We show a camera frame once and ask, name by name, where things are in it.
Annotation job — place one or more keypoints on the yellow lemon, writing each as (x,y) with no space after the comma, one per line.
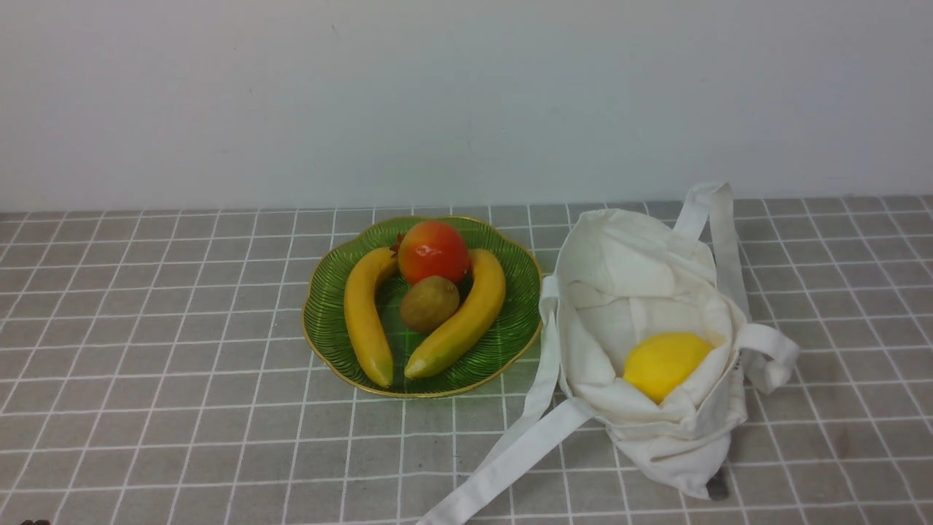
(662,362)

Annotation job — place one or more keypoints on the brown kiwi fruit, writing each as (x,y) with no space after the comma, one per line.
(428,304)

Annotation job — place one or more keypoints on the white cloth tote bag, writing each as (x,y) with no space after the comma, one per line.
(621,277)

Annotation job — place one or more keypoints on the red orange pomegranate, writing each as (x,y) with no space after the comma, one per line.
(430,249)

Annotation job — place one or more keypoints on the right yellow banana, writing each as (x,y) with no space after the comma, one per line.
(455,337)

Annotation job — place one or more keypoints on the yellow banana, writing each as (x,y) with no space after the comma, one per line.
(365,330)
(455,337)

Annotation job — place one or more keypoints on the green ribbed glass plate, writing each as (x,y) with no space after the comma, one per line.
(512,332)

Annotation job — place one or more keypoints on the left yellow banana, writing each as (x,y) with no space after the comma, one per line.
(365,330)

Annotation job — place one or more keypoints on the grey checkered tablecloth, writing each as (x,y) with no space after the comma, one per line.
(154,371)

